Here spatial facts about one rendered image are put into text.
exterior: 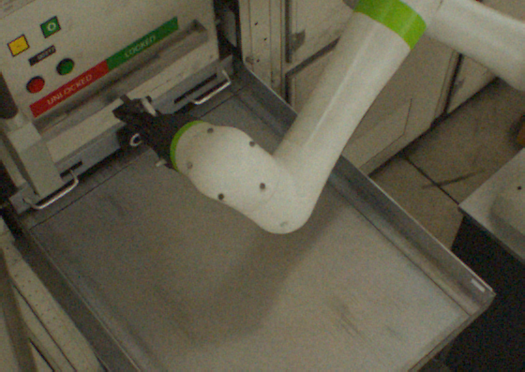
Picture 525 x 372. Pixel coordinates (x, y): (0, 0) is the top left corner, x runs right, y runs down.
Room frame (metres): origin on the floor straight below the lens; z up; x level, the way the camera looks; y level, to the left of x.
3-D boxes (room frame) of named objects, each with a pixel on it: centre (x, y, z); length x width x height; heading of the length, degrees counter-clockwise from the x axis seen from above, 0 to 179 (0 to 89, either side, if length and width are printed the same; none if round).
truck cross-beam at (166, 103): (0.97, 0.28, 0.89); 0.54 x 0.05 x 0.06; 128
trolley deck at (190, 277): (0.65, 0.04, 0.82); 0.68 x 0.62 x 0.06; 38
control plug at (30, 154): (0.77, 0.39, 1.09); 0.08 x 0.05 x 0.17; 38
